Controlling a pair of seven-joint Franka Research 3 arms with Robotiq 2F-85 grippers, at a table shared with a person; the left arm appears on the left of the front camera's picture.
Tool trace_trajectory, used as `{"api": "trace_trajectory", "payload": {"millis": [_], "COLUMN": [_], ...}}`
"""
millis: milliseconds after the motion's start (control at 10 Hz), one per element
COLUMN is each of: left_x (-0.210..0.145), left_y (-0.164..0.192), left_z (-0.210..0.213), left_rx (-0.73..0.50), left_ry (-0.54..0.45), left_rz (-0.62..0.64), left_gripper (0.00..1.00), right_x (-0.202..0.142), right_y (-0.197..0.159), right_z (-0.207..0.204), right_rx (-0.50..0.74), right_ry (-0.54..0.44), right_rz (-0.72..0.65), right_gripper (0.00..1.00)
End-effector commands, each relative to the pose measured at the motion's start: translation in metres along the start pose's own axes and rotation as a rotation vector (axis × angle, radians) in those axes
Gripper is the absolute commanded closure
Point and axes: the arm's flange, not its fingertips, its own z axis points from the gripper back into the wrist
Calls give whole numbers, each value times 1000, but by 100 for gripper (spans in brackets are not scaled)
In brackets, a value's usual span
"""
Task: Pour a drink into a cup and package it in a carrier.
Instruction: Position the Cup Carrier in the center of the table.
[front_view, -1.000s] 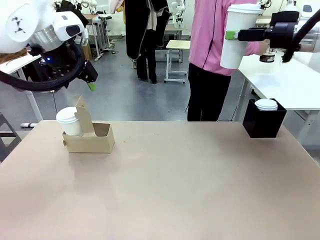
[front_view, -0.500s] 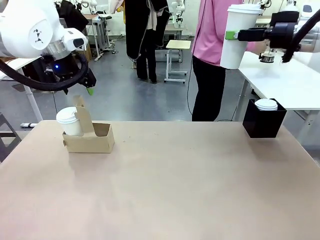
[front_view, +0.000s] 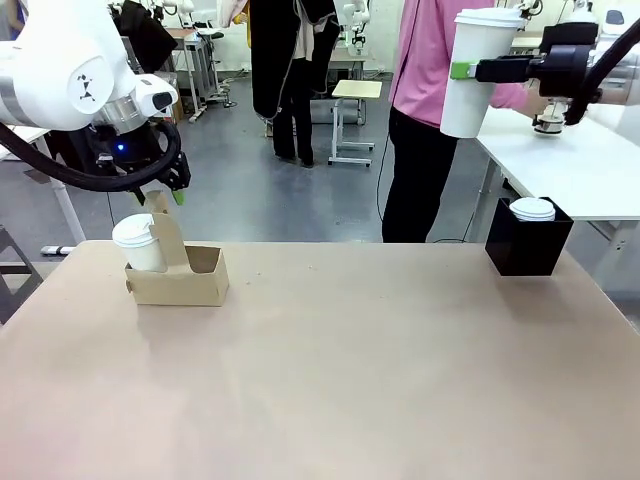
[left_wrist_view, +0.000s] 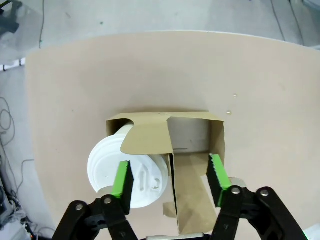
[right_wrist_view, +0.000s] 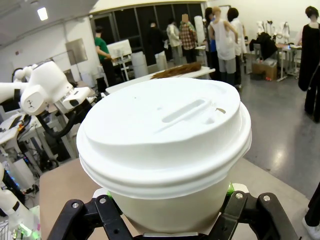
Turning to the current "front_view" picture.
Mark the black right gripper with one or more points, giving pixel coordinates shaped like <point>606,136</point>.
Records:
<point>565,70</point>

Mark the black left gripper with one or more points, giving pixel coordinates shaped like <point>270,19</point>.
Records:
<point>150,155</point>

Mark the tall white lidded paper cup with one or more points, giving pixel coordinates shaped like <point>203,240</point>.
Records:
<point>475,90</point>

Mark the small white lidded paper cup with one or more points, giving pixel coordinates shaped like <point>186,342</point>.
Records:
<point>535,210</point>
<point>137,247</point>

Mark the brown cardboard cup carrier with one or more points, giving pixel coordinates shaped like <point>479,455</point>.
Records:
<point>185,287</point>

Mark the person's pink-sleeved right forearm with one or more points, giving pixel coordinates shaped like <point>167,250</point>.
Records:
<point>507,100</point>

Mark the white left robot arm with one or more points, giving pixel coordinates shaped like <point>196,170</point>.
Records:
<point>60,65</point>

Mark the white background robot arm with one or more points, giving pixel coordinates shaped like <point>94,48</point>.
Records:
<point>357,22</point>

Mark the person's right hand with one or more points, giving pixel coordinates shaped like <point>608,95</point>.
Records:
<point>539,104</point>

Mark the person in pink shirt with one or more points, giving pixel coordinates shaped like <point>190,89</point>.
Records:
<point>422,75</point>

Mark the white work table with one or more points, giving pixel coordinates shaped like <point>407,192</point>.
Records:
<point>565,170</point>

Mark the background desk with chair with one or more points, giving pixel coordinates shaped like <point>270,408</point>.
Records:
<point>195,60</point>

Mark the beige-topped rolling side table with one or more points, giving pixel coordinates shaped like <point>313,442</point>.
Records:
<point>356,90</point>

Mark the black hanging jacket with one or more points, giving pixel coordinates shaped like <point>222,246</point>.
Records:
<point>145,35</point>

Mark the person in black coat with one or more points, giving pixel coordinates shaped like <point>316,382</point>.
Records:
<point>290,75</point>

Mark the black square box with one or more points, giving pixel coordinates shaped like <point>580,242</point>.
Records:
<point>530,250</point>

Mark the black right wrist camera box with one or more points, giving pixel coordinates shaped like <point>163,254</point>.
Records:
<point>570,34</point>

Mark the black metal frame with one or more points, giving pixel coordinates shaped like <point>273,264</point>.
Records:
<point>15,280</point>

